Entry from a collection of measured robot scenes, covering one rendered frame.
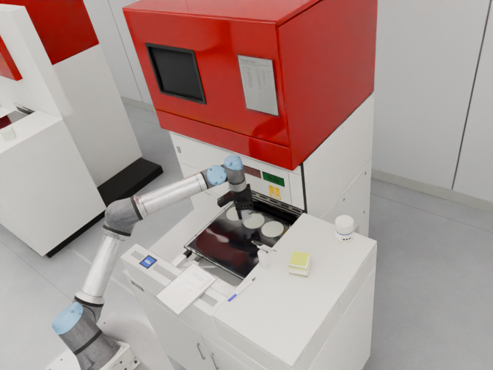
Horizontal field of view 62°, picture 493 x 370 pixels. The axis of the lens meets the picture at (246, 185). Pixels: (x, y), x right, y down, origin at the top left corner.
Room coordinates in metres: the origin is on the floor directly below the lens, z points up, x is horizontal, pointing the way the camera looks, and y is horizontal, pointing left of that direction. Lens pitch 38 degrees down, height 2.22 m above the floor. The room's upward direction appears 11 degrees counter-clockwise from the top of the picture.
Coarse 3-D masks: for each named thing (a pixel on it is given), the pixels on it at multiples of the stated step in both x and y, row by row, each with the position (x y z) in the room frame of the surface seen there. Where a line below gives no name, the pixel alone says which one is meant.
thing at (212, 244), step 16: (224, 224) 1.43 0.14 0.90; (240, 224) 1.40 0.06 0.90; (208, 240) 1.34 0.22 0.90; (224, 240) 1.32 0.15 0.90; (240, 240) 1.30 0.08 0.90; (256, 240) 1.28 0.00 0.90; (272, 240) 1.26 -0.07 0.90; (208, 256) 1.24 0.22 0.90; (224, 256) 1.22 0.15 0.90; (240, 256) 1.21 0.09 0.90; (256, 256) 1.19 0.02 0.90; (240, 272) 1.12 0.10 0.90
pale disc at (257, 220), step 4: (252, 216) 1.44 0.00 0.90; (256, 216) 1.44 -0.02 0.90; (260, 216) 1.43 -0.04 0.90; (244, 220) 1.42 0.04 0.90; (248, 220) 1.42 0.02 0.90; (252, 220) 1.41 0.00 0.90; (256, 220) 1.41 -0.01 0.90; (260, 220) 1.40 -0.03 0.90; (244, 224) 1.40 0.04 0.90; (248, 224) 1.39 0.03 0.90; (252, 224) 1.39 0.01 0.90; (256, 224) 1.38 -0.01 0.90; (260, 224) 1.38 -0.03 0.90
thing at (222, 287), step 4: (184, 264) 1.24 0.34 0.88; (188, 264) 1.24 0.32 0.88; (180, 268) 1.22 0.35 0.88; (184, 268) 1.22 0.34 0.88; (216, 280) 1.12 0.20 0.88; (220, 280) 1.11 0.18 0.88; (216, 284) 1.10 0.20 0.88; (220, 284) 1.09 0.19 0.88; (224, 284) 1.09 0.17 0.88; (228, 284) 1.09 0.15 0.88; (212, 288) 1.08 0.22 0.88; (216, 288) 1.08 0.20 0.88; (220, 288) 1.08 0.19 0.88; (224, 288) 1.07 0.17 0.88; (228, 288) 1.07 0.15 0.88; (232, 288) 1.06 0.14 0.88; (220, 292) 1.05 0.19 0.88; (224, 292) 1.05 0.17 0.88; (228, 292) 1.05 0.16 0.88
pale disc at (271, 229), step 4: (268, 224) 1.37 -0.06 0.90; (272, 224) 1.36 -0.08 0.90; (276, 224) 1.36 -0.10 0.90; (280, 224) 1.35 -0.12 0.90; (264, 228) 1.35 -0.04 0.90; (268, 228) 1.34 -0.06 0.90; (272, 228) 1.33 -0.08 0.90; (276, 228) 1.33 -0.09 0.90; (280, 228) 1.32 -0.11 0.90; (264, 232) 1.32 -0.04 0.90; (268, 232) 1.32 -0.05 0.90; (272, 232) 1.31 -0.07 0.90; (276, 232) 1.31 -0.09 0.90; (280, 232) 1.30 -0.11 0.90; (272, 236) 1.29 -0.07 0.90
